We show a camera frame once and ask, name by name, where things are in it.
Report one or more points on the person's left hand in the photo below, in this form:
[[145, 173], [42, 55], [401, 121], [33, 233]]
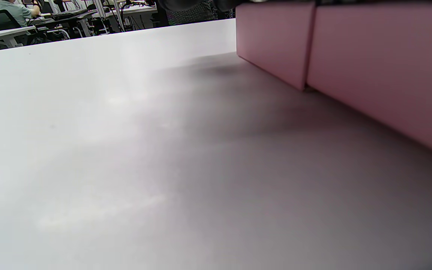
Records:
[[351, 1]]

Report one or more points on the pink floral jewelry box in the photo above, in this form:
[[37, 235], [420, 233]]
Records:
[[351, 56]]

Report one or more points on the black mesh office chair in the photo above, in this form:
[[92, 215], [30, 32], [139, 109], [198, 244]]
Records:
[[189, 17]]

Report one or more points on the black keyboard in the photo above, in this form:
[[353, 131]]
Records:
[[68, 15]]

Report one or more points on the white standing desk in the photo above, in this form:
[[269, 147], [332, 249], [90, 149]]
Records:
[[2, 33]]

